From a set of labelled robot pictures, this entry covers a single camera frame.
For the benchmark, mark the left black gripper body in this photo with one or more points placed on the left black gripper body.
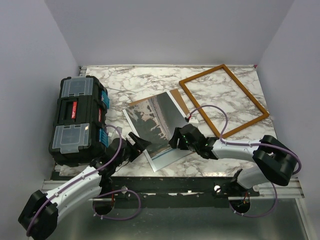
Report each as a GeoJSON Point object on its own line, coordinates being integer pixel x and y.
{"type": "Point", "coordinates": [131, 152]}

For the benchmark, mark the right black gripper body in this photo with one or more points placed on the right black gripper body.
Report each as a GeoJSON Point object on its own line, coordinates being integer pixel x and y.
{"type": "Point", "coordinates": [187, 146]}

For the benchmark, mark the landscape photo print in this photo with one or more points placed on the landscape photo print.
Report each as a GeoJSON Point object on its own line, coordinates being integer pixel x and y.
{"type": "Point", "coordinates": [154, 119]}

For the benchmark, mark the brown frame backing board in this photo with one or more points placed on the brown frame backing board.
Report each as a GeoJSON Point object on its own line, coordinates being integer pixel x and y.
{"type": "Point", "coordinates": [175, 94]}

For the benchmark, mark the wooden picture frame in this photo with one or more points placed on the wooden picture frame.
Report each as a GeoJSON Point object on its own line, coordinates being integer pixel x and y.
{"type": "Point", "coordinates": [265, 114]}

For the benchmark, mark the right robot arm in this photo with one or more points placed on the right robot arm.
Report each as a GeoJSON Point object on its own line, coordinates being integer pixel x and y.
{"type": "Point", "coordinates": [273, 162]}

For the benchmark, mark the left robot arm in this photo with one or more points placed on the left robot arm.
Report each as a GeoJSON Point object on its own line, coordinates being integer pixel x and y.
{"type": "Point", "coordinates": [44, 210]}

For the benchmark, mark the black toolbox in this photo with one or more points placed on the black toolbox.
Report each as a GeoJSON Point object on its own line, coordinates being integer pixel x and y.
{"type": "Point", "coordinates": [78, 134]}

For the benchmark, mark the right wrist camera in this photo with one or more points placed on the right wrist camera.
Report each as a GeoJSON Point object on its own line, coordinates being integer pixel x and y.
{"type": "Point", "coordinates": [191, 120]}

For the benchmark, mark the aluminium extrusion rail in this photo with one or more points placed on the aluminium extrusion rail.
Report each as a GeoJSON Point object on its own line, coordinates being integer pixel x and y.
{"type": "Point", "coordinates": [292, 191]}

